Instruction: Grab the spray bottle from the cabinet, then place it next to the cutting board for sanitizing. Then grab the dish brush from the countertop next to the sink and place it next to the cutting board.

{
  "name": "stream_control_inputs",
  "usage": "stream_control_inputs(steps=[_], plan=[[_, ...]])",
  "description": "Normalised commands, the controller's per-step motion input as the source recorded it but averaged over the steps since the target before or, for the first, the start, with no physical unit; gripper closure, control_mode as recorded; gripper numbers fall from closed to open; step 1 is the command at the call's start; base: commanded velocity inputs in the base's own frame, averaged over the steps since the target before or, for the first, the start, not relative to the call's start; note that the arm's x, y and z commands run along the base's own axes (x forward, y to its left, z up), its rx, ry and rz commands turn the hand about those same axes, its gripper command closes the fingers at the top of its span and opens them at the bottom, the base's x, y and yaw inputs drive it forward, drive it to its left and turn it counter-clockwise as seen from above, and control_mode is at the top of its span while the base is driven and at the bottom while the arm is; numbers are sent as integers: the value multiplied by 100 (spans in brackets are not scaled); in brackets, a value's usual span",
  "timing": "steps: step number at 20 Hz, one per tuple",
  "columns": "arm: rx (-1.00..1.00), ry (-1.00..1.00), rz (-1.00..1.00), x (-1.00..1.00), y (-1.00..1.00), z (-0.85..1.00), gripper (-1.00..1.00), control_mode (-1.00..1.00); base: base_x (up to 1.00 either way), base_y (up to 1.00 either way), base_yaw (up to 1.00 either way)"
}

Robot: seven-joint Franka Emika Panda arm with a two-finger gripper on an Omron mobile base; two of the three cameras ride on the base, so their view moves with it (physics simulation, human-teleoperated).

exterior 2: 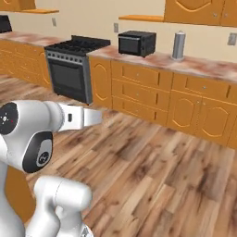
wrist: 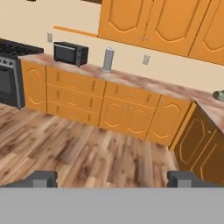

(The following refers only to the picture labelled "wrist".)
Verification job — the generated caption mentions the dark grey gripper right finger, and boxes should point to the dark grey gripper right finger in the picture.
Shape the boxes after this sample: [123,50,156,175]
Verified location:
[167,171,223,189]

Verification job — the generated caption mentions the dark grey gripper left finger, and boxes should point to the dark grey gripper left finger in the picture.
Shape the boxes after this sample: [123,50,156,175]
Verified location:
[2,171,59,189]

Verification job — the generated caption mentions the dark orange base cupboards run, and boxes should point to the dark orange base cupboards run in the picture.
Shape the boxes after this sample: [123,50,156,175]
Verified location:
[170,101,224,186]

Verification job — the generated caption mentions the dark grey-green round object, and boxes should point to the dark grey-green round object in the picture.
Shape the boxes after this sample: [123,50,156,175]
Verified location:
[212,89,224,102]

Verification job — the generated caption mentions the black and silver stove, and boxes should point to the black and silver stove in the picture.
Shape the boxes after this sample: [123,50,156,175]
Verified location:
[0,38,45,110]

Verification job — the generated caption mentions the black toaster oven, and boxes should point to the black toaster oven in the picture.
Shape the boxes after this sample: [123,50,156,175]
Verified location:
[52,41,89,67]

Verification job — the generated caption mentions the grey cylindrical canister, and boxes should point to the grey cylindrical canister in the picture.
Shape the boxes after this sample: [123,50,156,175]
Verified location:
[101,47,116,73]

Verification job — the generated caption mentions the orange wall rail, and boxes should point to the orange wall rail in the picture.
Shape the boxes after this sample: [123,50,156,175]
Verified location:
[52,25,99,39]

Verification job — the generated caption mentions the orange wall cupboards run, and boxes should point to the orange wall cupboards run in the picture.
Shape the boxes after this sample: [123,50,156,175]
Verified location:
[97,0,224,66]

